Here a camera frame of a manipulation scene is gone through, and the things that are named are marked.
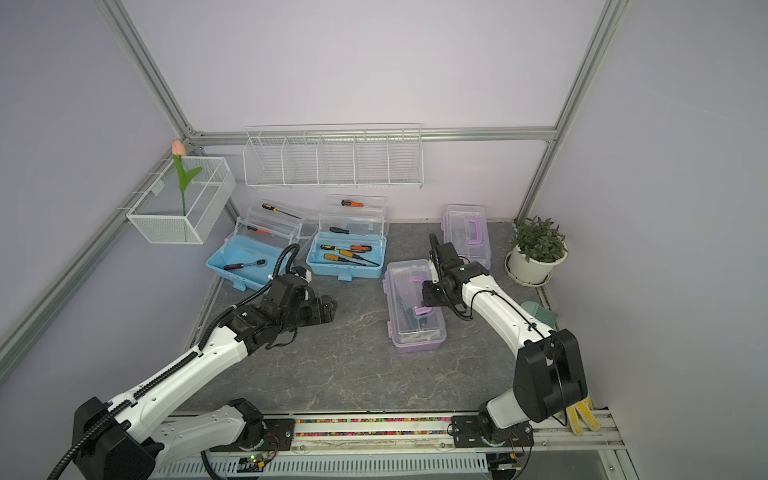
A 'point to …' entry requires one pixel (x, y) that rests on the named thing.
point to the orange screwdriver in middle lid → (351, 203)
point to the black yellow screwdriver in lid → (272, 208)
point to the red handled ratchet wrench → (259, 263)
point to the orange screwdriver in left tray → (259, 230)
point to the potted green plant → (539, 247)
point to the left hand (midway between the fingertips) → (324, 309)
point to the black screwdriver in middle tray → (339, 230)
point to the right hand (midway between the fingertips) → (431, 295)
